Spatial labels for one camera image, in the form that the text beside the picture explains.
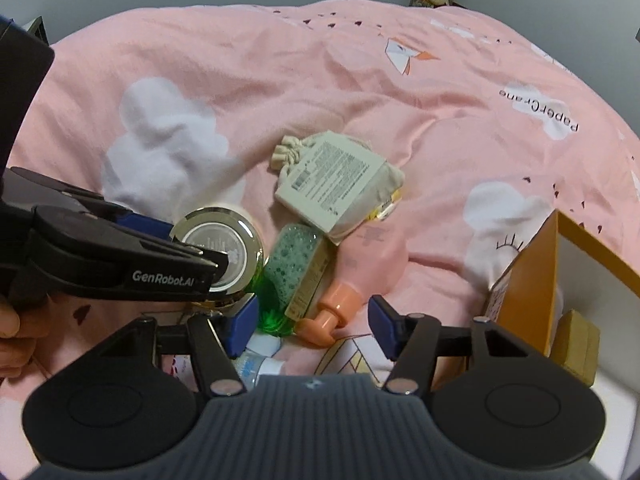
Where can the person's left hand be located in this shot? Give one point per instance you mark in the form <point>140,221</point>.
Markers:
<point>20,340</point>

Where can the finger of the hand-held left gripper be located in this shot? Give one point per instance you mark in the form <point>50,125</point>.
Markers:
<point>145,225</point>
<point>125,265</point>

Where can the small tan box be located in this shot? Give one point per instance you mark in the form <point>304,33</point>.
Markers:
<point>575,345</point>

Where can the white printed carton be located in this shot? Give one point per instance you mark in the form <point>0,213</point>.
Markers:
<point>330,180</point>

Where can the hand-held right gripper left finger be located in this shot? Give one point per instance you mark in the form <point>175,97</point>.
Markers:
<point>242,327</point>

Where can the pink printed blanket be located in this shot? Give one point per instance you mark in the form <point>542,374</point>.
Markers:
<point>300,85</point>

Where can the small white blue jar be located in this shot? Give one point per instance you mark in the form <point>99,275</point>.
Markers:
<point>260,365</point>

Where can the orange cardboard box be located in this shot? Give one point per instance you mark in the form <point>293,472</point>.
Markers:
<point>530,280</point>

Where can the pink pump bottle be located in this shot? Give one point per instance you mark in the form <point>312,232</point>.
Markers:
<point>370,265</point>

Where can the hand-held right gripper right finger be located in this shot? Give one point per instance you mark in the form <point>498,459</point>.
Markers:
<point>382,330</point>

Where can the round silver jar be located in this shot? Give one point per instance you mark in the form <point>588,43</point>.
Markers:
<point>220,232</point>

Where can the green liquid bottle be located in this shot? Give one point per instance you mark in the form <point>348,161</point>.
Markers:
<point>290,260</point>

